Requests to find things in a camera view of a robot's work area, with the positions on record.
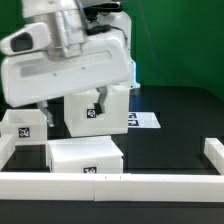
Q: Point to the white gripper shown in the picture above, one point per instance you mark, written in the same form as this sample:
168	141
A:
29	73

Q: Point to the white drawer cabinet box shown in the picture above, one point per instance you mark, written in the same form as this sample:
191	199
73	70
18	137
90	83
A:
80	114

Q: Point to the white drawer with knob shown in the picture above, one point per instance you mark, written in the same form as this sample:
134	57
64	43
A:
84	155

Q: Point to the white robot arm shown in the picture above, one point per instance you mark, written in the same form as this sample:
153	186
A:
67	46

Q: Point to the white open drawer tray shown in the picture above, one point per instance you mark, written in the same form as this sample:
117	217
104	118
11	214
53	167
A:
29	126

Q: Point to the white marker sheet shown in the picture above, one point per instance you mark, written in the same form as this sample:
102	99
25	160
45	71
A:
146	120

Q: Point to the white left fence block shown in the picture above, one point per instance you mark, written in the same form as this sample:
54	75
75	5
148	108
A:
7	148

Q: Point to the white fence block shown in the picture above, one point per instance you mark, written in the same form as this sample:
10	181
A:
7	148
214	150

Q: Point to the white front fence bar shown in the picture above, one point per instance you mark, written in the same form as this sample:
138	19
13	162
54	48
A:
112	187

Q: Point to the white right fence block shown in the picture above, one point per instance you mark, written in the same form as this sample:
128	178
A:
214	150

